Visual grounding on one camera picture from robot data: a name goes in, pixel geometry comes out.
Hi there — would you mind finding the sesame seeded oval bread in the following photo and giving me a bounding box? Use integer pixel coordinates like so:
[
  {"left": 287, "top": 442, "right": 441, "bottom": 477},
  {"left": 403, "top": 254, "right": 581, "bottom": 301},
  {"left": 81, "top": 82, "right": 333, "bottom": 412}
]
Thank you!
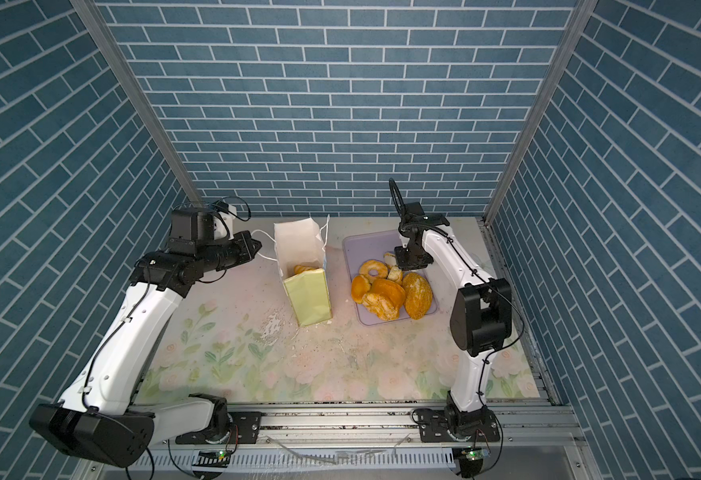
[{"left": 402, "top": 272, "right": 433, "bottom": 320}]

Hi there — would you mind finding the ring donut bread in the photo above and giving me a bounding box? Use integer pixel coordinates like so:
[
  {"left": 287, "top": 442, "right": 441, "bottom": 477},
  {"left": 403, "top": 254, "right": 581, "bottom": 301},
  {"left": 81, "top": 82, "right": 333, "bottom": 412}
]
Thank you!
[{"left": 359, "top": 259, "right": 388, "bottom": 283}]

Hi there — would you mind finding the aluminium corner post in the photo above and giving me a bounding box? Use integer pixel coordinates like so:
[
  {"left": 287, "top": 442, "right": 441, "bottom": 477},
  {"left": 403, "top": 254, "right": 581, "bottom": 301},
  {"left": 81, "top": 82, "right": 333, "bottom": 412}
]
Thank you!
[
  {"left": 70, "top": 0, "right": 202, "bottom": 205},
  {"left": 483, "top": 0, "right": 597, "bottom": 226}
]

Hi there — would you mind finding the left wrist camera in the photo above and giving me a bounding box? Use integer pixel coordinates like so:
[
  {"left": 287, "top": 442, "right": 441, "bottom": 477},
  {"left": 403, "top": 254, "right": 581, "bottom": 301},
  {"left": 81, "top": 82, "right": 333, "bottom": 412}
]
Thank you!
[{"left": 208, "top": 201, "right": 238, "bottom": 239}]

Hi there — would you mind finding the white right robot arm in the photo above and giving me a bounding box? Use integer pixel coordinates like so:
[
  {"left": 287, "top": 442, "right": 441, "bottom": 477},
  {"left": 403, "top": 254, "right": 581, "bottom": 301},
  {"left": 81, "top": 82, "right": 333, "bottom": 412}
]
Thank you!
[{"left": 394, "top": 211, "right": 513, "bottom": 442}]

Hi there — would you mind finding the golden croissant bread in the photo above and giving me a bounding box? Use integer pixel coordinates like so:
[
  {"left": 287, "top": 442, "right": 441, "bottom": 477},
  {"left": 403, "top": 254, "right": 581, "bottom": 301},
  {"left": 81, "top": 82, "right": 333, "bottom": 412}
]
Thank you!
[{"left": 294, "top": 265, "right": 318, "bottom": 275}]

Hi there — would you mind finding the aluminium corner post right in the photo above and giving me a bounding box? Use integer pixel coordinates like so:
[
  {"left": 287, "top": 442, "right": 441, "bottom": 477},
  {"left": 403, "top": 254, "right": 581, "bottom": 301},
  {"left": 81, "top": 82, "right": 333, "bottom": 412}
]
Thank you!
[{"left": 483, "top": 0, "right": 597, "bottom": 226}]

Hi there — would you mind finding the large twisted golden bread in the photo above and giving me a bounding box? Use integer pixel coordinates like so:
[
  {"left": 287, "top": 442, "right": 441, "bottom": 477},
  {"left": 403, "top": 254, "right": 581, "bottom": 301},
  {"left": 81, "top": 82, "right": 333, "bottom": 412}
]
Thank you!
[{"left": 362, "top": 279, "right": 405, "bottom": 321}]

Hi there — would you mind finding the aluminium corner post left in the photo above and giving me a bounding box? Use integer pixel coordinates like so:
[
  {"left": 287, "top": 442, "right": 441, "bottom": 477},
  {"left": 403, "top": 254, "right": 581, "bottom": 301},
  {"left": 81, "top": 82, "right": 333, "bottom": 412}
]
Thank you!
[{"left": 70, "top": 0, "right": 202, "bottom": 205}]

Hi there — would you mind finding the small pale bread roll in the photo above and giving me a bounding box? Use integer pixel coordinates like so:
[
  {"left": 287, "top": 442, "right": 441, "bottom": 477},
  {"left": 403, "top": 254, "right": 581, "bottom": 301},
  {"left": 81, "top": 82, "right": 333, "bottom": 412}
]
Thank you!
[{"left": 386, "top": 266, "right": 403, "bottom": 284}]

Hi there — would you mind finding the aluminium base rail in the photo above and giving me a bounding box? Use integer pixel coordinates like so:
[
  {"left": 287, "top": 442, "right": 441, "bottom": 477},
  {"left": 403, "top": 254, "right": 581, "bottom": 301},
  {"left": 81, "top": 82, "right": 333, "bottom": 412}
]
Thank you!
[{"left": 73, "top": 398, "right": 597, "bottom": 480}]

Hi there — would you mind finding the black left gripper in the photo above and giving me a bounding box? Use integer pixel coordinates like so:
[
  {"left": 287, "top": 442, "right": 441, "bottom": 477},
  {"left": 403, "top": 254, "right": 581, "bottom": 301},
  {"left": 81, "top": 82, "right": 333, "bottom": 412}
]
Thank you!
[{"left": 195, "top": 230, "right": 264, "bottom": 275}]

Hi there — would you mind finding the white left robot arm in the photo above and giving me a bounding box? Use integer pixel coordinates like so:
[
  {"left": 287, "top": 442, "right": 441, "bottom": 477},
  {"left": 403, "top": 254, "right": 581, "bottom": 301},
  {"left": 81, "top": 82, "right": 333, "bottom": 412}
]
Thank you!
[{"left": 28, "top": 197, "right": 262, "bottom": 469}]

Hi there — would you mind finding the lilac plastic tray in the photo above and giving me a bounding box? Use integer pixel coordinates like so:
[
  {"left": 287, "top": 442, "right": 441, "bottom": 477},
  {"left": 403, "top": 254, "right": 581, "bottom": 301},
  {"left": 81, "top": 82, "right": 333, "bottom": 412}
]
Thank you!
[{"left": 344, "top": 230, "right": 437, "bottom": 326}]

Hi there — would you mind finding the white paper gift bag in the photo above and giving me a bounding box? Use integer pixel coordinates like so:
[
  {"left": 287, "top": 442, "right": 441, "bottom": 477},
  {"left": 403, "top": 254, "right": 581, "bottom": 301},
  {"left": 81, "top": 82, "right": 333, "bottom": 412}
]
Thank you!
[{"left": 260, "top": 216, "right": 332, "bottom": 327}]

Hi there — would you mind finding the round orange bun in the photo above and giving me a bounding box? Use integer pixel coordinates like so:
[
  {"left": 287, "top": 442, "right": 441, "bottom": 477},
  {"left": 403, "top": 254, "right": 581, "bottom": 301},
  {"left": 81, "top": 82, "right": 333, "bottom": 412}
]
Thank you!
[{"left": 351, "top": 275, "right": 371, "bottom": 304}]

